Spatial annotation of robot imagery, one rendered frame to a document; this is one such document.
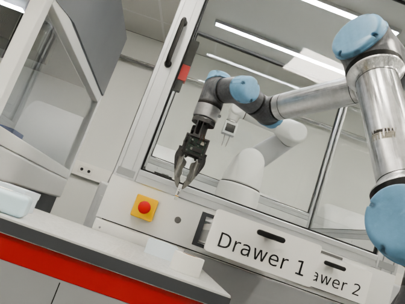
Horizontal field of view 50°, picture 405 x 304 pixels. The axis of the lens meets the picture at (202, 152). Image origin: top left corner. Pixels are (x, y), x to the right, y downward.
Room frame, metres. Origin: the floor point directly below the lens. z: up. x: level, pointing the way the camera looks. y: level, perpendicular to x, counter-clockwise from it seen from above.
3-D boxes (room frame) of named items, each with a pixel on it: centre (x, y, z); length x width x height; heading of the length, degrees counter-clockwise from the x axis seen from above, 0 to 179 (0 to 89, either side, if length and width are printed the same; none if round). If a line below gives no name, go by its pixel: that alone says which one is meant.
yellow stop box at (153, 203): (1.41, 0.12, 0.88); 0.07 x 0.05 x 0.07; 93
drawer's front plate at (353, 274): (1.46, -0.53, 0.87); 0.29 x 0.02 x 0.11; 93
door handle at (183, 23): (1.40, 0.22, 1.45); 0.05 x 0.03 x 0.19; 3
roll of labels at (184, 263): (0.99, -0.05, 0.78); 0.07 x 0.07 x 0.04
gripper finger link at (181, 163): (1.24, 0.05, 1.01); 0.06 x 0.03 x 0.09; 2
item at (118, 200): (1.93, -0.23, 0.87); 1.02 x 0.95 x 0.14; 93
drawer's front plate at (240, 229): (1.12, -0.23, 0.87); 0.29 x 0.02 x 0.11; 93
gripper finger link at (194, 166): (1.24, 0.01, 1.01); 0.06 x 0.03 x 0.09; 2
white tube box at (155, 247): (1.23, 0.02, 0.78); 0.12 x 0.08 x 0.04; 1
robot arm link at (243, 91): (1.18, -0.05, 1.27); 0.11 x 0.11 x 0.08; 37
